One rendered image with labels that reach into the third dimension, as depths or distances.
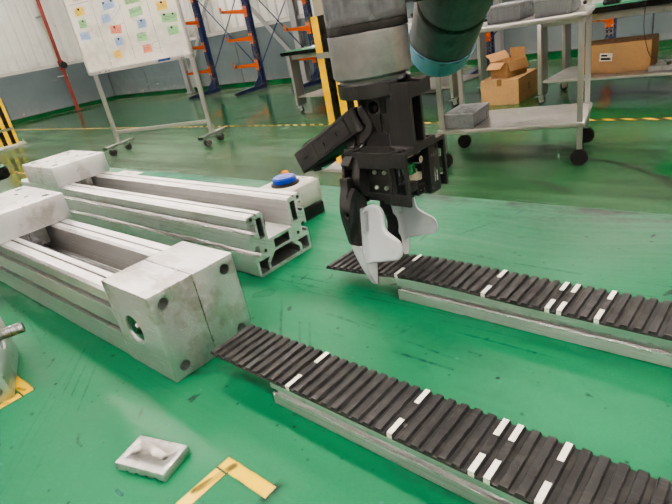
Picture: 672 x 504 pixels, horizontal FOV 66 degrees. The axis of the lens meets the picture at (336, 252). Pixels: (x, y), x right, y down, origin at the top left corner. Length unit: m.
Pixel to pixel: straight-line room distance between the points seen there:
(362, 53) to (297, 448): 0.33
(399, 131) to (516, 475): 0.30
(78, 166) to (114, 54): 5.66
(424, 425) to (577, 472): 0.10
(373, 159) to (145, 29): 6.02
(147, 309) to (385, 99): 0.29
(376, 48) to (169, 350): 0.33
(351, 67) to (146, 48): 6.04
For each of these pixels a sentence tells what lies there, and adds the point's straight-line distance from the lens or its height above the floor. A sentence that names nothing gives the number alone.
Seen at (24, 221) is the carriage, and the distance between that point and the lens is 0.88.
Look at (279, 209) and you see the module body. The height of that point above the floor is 0.85.
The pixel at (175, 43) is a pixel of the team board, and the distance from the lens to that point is 6.26.
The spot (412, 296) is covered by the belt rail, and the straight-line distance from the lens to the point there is 0.56.
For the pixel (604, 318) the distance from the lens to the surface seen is 0.48.
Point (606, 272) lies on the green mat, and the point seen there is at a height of 0.78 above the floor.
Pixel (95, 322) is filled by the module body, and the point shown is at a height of 0.81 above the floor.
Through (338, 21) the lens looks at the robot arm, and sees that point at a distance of 0.49.
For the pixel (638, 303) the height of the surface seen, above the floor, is 0.81.
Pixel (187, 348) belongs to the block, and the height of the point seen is 0.81.
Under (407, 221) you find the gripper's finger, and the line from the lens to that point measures 0.59.
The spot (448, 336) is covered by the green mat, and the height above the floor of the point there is 0.78.
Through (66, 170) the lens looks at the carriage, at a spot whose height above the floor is 0.89.
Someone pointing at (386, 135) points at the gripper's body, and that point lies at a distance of 0.51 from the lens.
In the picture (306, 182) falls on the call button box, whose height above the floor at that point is 0.84.
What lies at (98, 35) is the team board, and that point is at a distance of 6.89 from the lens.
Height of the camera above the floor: 1.07
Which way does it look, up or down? 24 degrees down
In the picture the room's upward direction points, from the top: 11 degrees counter-clockwise
